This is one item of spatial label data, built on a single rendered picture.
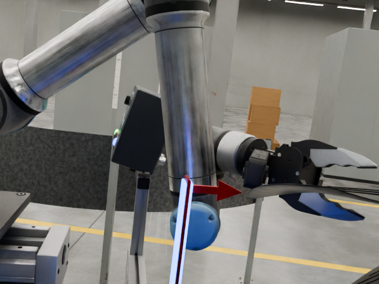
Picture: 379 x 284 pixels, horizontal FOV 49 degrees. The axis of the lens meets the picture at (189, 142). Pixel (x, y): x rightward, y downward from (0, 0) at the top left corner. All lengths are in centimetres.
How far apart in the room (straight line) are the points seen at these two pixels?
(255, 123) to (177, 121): 798
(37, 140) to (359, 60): 526
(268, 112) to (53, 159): 669
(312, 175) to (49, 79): 49
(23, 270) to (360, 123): 625
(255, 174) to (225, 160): 13
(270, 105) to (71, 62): 787
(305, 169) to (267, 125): 795
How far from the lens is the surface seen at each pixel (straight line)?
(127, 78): 661
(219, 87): 472
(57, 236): 79
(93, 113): 677
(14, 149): 234
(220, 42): 474
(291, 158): 65
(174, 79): 61
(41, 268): 74
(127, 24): 76
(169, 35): 62
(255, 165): 58
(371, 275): 80
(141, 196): 101
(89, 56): 78
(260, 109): 855
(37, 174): 231
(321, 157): 63
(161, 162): 107
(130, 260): 103
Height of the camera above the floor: 130
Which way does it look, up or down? 9 degrees down
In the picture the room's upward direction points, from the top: 7 degrees clockwise
